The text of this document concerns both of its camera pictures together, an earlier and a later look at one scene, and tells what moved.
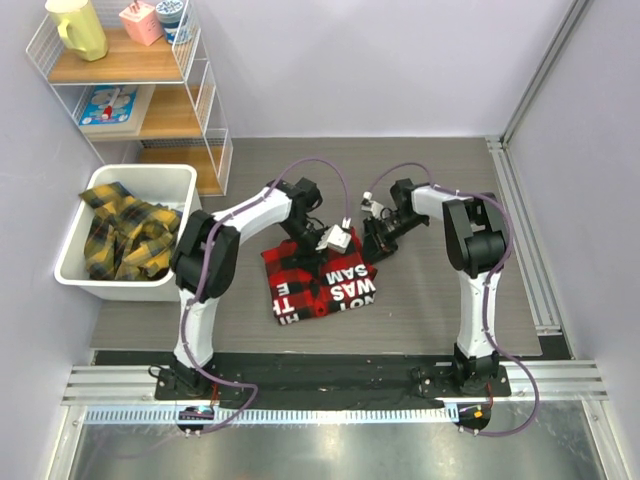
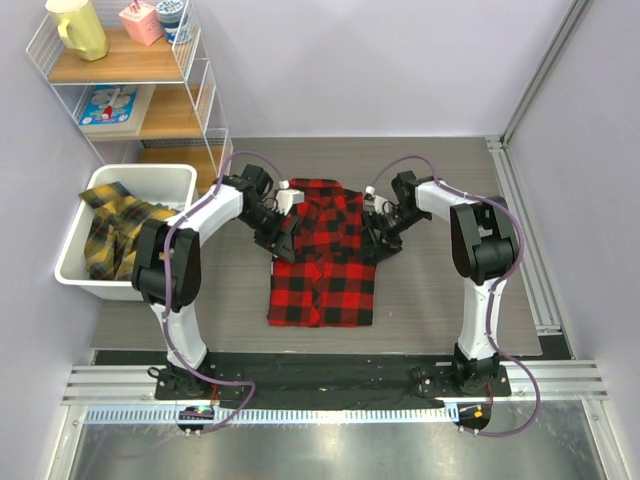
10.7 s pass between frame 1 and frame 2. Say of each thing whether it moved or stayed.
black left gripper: moved
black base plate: stayed
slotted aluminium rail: stayed
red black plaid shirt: moved
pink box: stayed
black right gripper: stayed
